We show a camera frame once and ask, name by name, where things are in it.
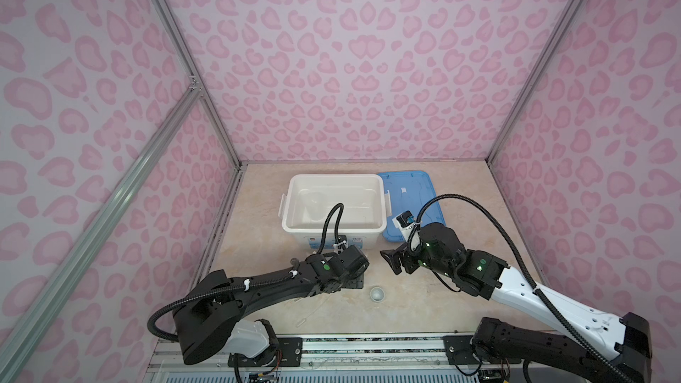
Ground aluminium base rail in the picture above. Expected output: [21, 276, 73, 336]
[143, 333, 524, 382]

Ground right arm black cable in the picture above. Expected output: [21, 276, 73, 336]
[406, 193, 634, 383]

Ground blue plastic bin lid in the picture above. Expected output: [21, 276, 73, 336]
[378, 170, 436, 243]

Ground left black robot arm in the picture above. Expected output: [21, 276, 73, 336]
[172, 246, 369, 365]

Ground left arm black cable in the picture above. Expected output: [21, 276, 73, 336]
[147, 202, 346, 342]

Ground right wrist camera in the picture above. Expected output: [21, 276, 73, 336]
[392, 210, 415, 242]

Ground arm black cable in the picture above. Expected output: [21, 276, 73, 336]
[147, 202, 346, 342]
[406, 193, 634, 383]

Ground clear glass beaker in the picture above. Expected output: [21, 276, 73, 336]
[300, 190, 330, 222]

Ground white plastic storage bin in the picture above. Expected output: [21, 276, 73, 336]
[278, 174, 387, 250]

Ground small white ceramic crucible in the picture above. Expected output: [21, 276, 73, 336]
[370, 287, 386, 303]

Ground clear plastic pipette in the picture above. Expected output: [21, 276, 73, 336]
[295, 299, 328, 328]

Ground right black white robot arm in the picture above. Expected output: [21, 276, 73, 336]
[381, 223, 653, 382]

